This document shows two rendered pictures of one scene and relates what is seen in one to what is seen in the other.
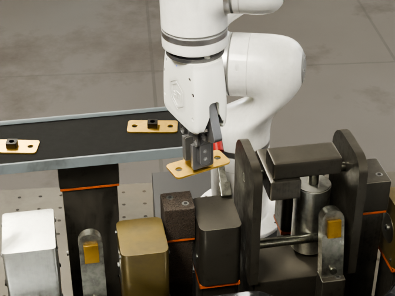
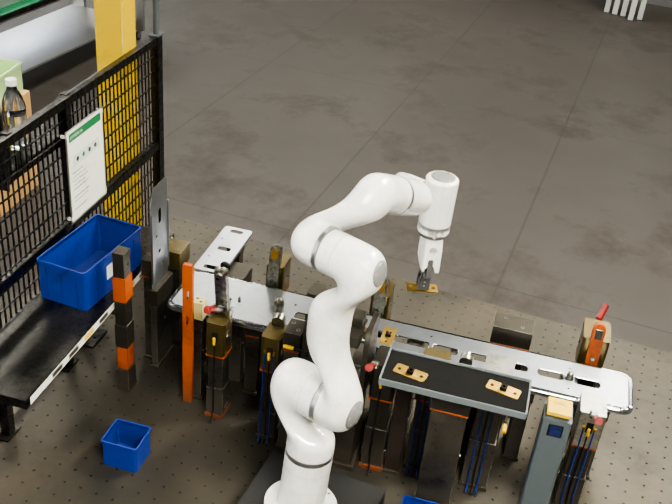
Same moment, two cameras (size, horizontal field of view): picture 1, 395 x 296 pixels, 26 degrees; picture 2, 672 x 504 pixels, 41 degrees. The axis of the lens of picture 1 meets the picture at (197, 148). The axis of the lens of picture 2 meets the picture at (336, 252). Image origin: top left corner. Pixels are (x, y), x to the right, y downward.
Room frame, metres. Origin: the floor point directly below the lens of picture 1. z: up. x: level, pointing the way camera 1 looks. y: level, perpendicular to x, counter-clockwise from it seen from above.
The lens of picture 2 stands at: (2.98, 0.57, 2.60)
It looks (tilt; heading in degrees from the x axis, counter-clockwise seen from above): 31 degrees down; 203
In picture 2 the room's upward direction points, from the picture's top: 6 degrees clockwise
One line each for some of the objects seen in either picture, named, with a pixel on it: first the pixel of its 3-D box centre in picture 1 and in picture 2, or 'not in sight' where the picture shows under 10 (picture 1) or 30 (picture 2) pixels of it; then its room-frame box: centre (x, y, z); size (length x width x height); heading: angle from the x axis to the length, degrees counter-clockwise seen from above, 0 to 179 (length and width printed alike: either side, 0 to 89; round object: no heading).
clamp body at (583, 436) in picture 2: not in sight; (578, 457); (0.99, 0.51, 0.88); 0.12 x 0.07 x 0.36; 10
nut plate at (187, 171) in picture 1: (198, 161); (422, 286); (0.99, 0.00, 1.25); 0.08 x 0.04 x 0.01; 117
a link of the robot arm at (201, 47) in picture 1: (193, 35); (433, 227); (0.99, 0.00, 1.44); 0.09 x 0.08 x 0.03; 27
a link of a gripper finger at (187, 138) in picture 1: (189, 133); (425, 281); (1.01, 0.01, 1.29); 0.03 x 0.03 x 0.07; 27
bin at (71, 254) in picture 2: not in sight; (92, 260); (1.17, -0.97, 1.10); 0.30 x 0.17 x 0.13; 4
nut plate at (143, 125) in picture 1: (152, 124); (410, 371); (1.24, 0.08, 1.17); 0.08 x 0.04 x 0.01; 89
